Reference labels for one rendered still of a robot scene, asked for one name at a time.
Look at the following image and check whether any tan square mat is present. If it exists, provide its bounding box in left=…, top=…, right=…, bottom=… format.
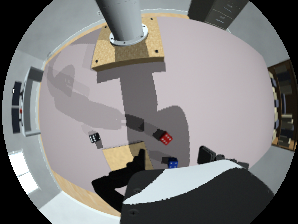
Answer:
left=103, top=141, right=153, bottom=171

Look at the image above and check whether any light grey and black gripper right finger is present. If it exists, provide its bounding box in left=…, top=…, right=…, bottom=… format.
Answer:
left=197, top=146, right=249, bottom=170

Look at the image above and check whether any red die with white pips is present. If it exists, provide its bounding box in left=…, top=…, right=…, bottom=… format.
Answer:
left=159, top=131, right=173, bottom=145

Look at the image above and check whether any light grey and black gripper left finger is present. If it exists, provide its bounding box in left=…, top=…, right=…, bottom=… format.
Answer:
left=91, top=149, right=145, bottom=213

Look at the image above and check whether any blue die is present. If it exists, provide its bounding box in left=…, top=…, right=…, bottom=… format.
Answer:
left=167, top=158, right=178, bottom=168

